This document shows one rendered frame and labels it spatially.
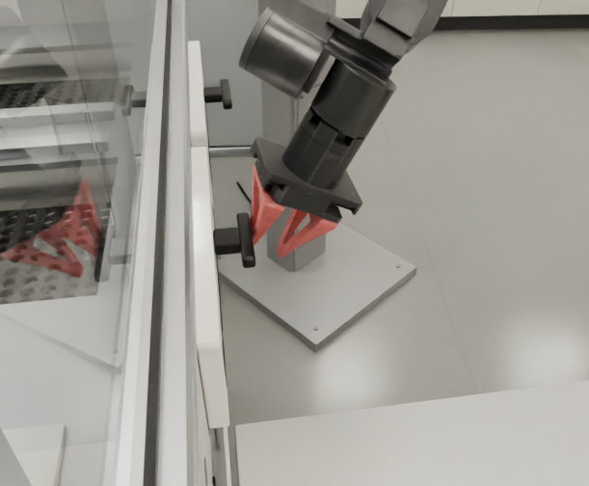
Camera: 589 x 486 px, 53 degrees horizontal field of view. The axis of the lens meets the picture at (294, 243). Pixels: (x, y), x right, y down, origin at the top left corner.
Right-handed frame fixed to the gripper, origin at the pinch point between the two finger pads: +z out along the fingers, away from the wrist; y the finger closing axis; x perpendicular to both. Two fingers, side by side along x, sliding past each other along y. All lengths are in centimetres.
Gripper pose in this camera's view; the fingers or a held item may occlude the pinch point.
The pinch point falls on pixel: (266, 243)
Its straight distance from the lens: 59.7
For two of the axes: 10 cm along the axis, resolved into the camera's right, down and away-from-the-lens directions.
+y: -8.7, -2.5, -4.3
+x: 2.0, 6.1, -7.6
